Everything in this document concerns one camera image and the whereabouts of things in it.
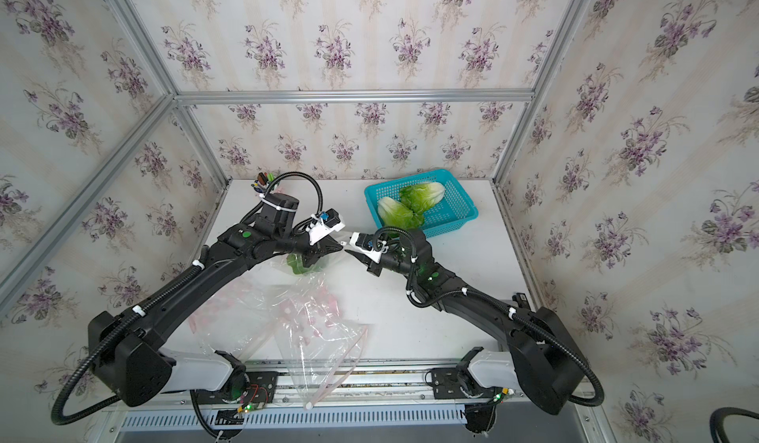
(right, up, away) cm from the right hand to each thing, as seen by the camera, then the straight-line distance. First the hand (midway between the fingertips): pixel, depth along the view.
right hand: (357, 241), depth 74 cm
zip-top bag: (-11, -27, +4) cm, 29 cm away
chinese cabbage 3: (-18, -7, +9) cm, 22 cm away
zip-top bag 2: (-35, -24, +11) cm, 44 cm away
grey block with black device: (+48, -19, +12) cm, 53 cm away
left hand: (-4, -1, +1) cm, 5 cm away
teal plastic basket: (+33, +8, +34) cm, 48 cm away
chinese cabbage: (+10, +6, +26) cm, 29 cm away
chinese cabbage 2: (+20, +12, +30) cm, 38 cm away
